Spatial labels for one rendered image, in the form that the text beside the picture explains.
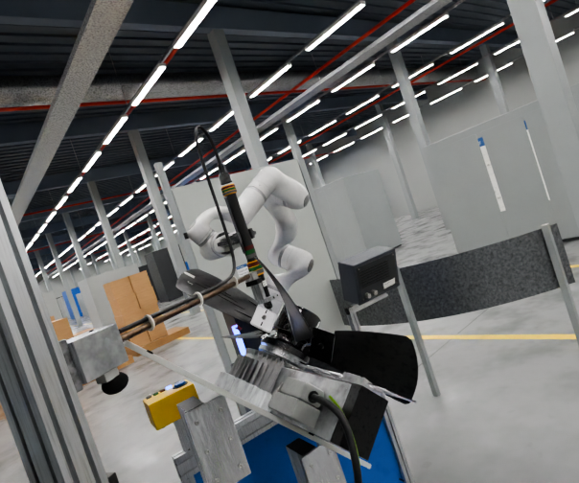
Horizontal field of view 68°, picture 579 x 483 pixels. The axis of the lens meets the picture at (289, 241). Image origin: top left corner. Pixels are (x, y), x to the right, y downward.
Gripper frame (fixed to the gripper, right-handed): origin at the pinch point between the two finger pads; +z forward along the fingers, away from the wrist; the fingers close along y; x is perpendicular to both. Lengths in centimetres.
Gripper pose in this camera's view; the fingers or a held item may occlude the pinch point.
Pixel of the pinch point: (243, 236)
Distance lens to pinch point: 128.9
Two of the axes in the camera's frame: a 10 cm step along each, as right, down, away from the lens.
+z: 4.8, -1.4, -8.6
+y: -8.1, 2.9, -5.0
